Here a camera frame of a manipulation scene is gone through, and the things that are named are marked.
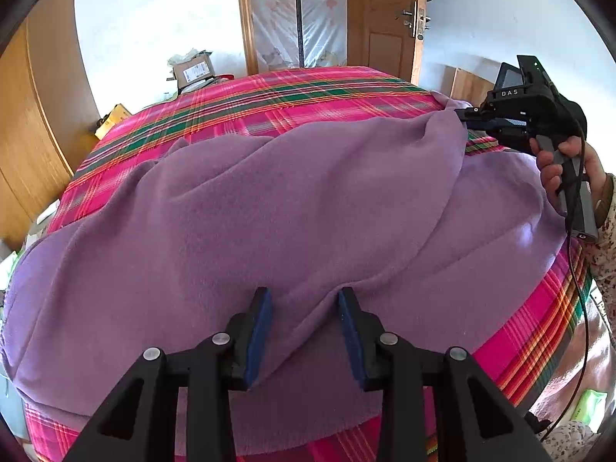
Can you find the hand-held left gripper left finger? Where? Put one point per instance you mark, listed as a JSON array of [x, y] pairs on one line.
[[257, 341]]

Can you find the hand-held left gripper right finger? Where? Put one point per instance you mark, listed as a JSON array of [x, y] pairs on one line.
[[349, 341]]

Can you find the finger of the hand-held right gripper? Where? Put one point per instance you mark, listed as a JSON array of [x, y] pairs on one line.
[[481, 118]]

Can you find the purple fleece garment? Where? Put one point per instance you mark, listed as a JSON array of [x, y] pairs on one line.
[[240, 202]]

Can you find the person's right hand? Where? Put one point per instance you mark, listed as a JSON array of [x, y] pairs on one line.
[[548, 173]]

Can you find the wooden board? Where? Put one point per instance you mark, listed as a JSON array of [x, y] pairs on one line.
[[471, 89]]

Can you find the metal door lock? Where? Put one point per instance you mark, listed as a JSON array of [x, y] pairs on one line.
[[414, 19]]

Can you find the wooden door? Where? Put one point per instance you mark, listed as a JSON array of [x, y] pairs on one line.
[[380, 48]]

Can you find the pink plaid blanket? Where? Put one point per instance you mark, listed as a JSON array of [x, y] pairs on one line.
[[337, 91]]

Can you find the person's floral clothing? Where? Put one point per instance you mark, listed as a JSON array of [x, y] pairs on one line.
[[572, 435]]

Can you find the green plastic packet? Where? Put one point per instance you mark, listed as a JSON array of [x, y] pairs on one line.
[[589, 404]]

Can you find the yellow paper bag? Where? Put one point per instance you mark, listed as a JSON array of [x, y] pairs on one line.
[[113, 122]]

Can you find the cardboard box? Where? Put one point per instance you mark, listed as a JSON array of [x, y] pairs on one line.
[[192, 70]]

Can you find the wooden wardrobe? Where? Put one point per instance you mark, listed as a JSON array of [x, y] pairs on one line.
[[29, 130]]

